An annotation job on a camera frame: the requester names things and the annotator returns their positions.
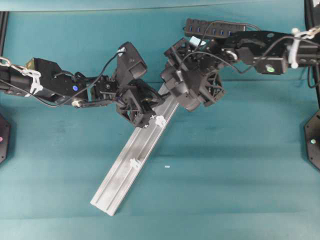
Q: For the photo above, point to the black right frame post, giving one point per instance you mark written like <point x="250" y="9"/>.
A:
<point x="312" y="22"/>

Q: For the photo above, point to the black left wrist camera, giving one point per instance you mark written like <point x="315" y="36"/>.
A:
<point x="130" y="65"/>

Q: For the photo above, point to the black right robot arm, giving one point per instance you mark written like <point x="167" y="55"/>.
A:
<point x="268" y="52"/>

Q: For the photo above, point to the white near cable ring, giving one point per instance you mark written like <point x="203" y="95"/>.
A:
<point x="135" y="163"/>

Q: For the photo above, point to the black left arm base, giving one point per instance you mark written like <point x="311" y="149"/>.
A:
<point x="5" y="132"/>

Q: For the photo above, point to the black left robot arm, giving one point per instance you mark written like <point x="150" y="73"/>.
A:
<point x="54" y="87"/>

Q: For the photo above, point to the black left frame post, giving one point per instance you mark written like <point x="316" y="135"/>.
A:
<point x="4" y="15"/>

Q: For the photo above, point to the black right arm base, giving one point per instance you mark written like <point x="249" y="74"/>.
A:
<point x="312" y="139"/>

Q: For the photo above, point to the black USB hub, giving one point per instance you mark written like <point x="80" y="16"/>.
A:
<point x="214" y="29"/>

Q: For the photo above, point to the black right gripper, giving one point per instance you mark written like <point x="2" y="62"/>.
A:
<point x="201" y="70"/>

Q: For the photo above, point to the black frame post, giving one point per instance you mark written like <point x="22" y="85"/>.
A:
<point x="312" y="22"/>
<point x="4" y="15"/>

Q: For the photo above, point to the silver aluminium rail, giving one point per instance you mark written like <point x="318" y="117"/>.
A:
<point x="121" y="176"/>

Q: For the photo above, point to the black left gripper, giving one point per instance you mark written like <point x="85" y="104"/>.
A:
<point x="135" y="102"/>

